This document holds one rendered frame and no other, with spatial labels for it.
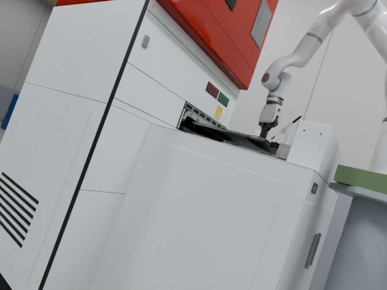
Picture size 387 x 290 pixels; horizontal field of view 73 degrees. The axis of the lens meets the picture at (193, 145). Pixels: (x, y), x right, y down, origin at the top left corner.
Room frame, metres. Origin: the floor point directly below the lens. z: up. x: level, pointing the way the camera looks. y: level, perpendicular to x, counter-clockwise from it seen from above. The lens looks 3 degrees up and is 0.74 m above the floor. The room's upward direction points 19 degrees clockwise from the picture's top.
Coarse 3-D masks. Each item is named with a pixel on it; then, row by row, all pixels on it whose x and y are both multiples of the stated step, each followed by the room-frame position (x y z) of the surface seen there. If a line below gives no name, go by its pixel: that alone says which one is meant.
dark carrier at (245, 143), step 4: (204, 128) 1.25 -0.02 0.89; (220, 132) 1.20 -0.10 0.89; (224, 132) 1.15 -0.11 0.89; (224, 136) 1.30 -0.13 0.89; (228, 136) 1.24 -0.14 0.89; (232, 136) 1.19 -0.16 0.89; (236, 136) 1.15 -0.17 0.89; (240, 136) 1.10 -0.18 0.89; (232, 140) 1.35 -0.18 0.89; (236, 140) 1.29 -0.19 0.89; (240, 140) 1.24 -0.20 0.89; (244, 140) 1.19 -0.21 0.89; (256, 140) 1.06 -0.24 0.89; (240, 144) 1.40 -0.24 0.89; (244, 144) 1.34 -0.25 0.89; (248, 144) 1.28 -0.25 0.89; (260, 144) 1.13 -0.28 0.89; (264, 144) 1.09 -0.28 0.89; (252, 148) 1.39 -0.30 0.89; (256, 148) 1.33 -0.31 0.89; (264, 148) 1.22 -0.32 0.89; (268, 148) 1.17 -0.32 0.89; (272, 148) 1.13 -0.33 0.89; (272, 152) 1.26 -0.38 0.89
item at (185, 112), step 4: (184, 108) 1.17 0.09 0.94; (184, 112) 1.17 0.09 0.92; (188, 112) 1.19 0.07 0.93; (180, 116) 1.18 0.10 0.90; (184, 116) 1.18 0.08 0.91; (188, 116) 1.21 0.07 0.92; (192, 116) 1.23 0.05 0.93; (196, 116) 1.25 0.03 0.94; (180, 120) 1.17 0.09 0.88; (184, 120) 1.19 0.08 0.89; (196, 120) 1.26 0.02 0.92; (200, 120) 1.29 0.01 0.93; (204, 120) 1.31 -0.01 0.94; (180, 124) 1.17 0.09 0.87; (208, 124) 1.35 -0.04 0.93; (180, 128) 1.18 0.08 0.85; (184, 128) 1.20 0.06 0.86; (188, 128) 1.23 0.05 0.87; (188, 132) 1.24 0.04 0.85; (192, 132) 1.26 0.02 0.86; (196, 132) 1.29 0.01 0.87; (204, 136) 1.36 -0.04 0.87
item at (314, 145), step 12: (300, 120) 0.79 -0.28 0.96; (300, 132) 0.78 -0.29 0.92; (312, 132) 0.76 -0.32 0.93; (324, 132) 0.74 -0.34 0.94; (300, 144) 0.77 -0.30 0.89; (312, 144) 0.76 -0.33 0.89; (324, 144) 0.74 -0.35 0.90; (336, 144) 0.89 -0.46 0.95; (288, 156) 0.79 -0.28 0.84; (300, 156) 0.77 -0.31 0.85; (312, 156) 0.75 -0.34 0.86; (324, 156) 0.75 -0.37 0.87; (336, 156) 0.97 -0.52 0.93; (312, 168) 0.75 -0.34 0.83; (324, 168) 0.81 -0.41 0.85; (336, 168) 1.07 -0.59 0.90
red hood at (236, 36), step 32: (64, 0) 1.22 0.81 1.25; (96, 0) 1.07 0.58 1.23; (160, 0) 0.88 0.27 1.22; (192, 0) 0.96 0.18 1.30; (224, 0) 1.11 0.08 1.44; (256, 0) 1.32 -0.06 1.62; (192, 32) 1.04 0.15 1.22; (224, 32) 1.17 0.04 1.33; (256, 32) 1.40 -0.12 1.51; (224, 64) 1.26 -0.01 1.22; (256, 64) 1.51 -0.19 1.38
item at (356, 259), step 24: (360, 192) 0.73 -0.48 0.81; (360, 216) 0.79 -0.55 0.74; (384, 216) 0.75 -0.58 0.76; (360, 240) 0.77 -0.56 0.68; (384, 240) 0.74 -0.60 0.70; (336, 264) 0.82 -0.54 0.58; (360, 264) 0.76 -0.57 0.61; (384, 264) 0.74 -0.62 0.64; (336, 288) 0.79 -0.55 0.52; (360, 288) 0.75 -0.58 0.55; (384, 288) 0.74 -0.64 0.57
